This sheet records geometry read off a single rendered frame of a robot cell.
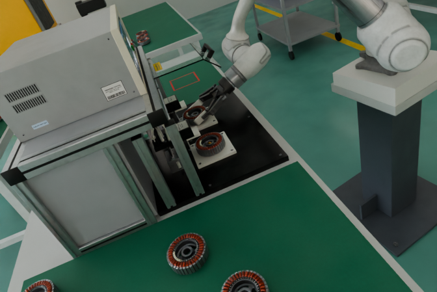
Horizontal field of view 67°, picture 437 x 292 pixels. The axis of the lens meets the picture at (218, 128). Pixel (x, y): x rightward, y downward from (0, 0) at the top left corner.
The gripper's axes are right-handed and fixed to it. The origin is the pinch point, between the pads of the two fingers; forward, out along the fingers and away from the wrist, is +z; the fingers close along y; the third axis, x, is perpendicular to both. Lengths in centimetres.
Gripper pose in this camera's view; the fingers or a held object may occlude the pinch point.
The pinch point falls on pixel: (196, 114)
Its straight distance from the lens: 144.0
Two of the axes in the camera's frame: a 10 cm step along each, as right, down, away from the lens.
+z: -7.3, 6.7, 1.3
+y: -2.8, -4.6, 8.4
